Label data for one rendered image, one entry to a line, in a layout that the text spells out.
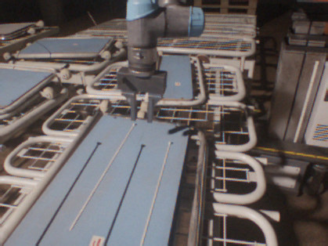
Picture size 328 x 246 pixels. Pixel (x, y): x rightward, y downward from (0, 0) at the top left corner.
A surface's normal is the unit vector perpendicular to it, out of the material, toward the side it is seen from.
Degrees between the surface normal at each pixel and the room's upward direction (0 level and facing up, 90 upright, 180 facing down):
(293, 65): 90
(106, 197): 5
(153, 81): 90
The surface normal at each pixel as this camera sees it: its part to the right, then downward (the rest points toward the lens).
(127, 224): 0.04, -0.84
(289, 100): -0.32, 0.50
